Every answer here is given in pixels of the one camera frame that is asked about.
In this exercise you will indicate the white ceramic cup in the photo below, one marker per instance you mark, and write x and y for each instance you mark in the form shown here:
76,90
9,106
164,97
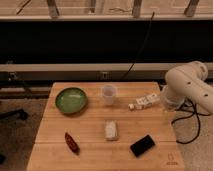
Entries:
109,93

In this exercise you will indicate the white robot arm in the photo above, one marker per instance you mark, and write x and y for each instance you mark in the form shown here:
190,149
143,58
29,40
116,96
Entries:
187,81

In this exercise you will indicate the green ceramic bowl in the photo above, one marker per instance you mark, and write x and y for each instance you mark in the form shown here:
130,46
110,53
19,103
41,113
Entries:
71,100

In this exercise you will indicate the white toy with wheels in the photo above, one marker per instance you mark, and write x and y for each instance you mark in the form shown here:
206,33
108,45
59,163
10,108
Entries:
144,102

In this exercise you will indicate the white rectangular block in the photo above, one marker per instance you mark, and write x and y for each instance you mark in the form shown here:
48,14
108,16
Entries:
111,132

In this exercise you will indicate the red toy object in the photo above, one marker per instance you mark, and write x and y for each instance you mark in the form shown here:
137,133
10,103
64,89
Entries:
72,144

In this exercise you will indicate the black smartphone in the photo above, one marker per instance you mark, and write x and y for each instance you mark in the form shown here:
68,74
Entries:
141,146

